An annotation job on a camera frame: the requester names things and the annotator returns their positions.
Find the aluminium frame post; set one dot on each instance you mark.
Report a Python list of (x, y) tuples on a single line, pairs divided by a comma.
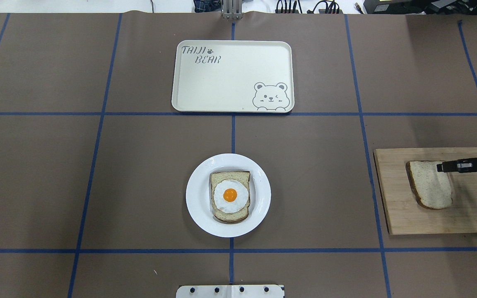
[(231, 9)]

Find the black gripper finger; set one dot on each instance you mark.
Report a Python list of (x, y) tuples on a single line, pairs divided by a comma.
[(461, 166)]

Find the white round plate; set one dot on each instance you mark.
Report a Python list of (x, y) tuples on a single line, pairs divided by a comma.
[(197, 195)]

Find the fried egg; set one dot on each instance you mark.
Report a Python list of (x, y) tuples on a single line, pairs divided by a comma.
[(230, 196)]

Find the white bread slice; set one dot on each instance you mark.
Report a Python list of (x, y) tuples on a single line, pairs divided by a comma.
[(432, 189)]

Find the bread slice under egg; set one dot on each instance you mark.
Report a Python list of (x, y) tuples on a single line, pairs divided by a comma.
[(241, 176)]

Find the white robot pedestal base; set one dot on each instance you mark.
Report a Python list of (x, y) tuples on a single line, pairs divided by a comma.
[(231, 291)]

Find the wooden cutting board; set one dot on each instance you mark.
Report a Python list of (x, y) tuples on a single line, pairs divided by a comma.
[(403, 213)]

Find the cream bear serving tray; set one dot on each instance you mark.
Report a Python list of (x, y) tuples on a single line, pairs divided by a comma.
[(233, 76)]

